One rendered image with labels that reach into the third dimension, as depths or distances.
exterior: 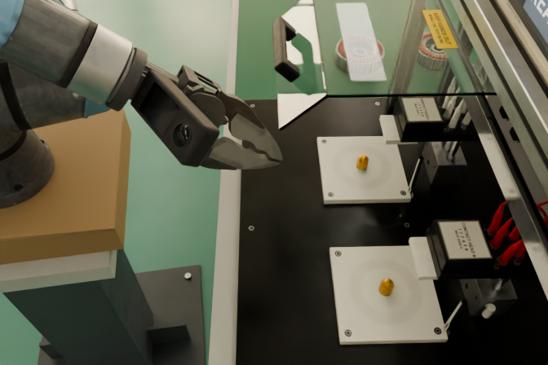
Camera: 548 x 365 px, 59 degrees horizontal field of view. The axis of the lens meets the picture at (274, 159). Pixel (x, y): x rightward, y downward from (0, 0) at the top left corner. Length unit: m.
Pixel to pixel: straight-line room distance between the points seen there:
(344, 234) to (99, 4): 2.39
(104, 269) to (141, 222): 0.96
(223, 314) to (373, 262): 0.24
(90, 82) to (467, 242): 0.48
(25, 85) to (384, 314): 0.59
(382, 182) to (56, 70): 0.57
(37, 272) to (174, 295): 0.80
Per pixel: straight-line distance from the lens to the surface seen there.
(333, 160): 0.89
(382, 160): 0.90
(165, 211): 1.81
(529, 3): 0.64
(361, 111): 1.01
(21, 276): 0.89
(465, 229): 0.67
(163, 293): 1.62
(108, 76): 0.51
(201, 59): 2.43
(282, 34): 0.68
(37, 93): 0.74
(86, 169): 0.88
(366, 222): 0.83
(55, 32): 0.51
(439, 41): 0.70
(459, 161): 0.88
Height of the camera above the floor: 1.45
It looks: 49 degrees down
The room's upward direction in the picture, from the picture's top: straight up
